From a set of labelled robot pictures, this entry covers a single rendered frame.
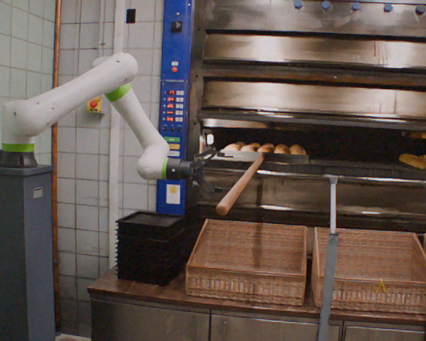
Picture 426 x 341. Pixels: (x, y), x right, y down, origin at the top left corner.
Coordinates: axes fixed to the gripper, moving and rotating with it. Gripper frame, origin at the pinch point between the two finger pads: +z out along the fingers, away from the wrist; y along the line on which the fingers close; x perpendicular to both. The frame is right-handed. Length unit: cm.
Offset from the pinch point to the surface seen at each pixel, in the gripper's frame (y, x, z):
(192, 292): 58, -12, -16
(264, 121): -22, -46, 10
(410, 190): 9, -63, 91
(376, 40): -70, -62, 67
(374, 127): -23, -45, 66
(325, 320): 61, -1, 45
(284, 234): 37, -56, 24
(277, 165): 1, -60, 18
